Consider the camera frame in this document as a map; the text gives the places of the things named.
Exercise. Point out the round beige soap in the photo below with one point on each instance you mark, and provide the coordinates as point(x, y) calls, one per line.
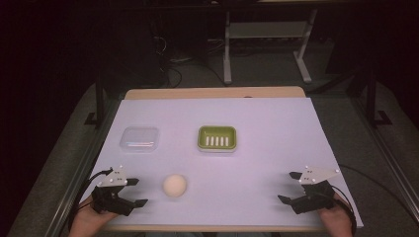
point(174, 186)

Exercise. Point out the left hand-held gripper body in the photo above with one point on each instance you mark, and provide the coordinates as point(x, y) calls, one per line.
point(110, 199)

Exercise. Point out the green soap dish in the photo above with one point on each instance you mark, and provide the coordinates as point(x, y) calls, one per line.
point(217, 139)

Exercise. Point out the person's right hand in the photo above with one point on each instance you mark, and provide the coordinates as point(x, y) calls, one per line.
point(336, 221)

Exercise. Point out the black metal stand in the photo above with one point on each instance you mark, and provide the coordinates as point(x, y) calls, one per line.
point(100, 98)
point(371, 98)

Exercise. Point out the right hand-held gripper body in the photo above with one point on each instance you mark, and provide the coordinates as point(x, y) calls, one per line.
point(313, 197)

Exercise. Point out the person's left hand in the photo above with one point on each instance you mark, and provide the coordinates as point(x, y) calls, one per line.
point(86, 221)

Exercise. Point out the white table mat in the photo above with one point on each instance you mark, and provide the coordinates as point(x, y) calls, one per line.
point(257, 171)

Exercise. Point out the aluminium rail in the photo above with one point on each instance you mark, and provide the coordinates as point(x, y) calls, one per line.
point(82, 171)
point(388, 158)

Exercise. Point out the white metal desk frame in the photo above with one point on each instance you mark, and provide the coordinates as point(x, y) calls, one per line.
point(227, 65)

